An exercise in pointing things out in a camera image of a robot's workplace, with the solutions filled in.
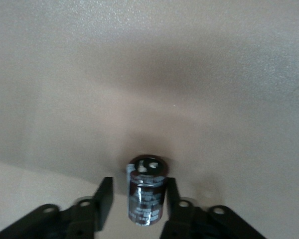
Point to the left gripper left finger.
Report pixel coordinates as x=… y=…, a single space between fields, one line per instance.
x=84 y=221

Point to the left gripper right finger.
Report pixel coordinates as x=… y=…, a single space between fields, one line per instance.
x=189 y=221

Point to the small dark electrolytic capacitor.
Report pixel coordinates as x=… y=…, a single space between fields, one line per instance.
x=145 y=194

